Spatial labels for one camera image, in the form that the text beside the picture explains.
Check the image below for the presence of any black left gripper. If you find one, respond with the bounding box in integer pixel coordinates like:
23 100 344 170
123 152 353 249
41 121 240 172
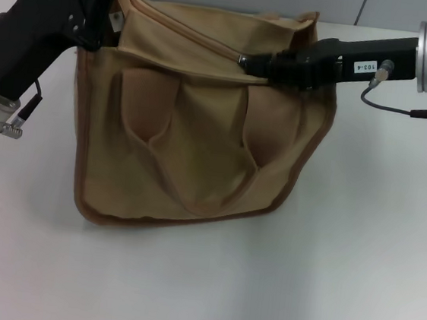
0 0 116 109

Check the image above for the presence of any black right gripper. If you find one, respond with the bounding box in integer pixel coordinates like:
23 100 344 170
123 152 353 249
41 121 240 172
240 20 422 100

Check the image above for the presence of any khaki canvas food bag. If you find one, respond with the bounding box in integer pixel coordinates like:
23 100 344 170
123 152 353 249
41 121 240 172
55 0 349 251

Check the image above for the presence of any small white bag label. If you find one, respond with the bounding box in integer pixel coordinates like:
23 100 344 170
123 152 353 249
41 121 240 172
106 11 125 36

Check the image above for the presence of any left gripper cable with plug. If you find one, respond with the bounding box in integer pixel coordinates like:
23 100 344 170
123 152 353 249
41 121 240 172
0 75 46 142

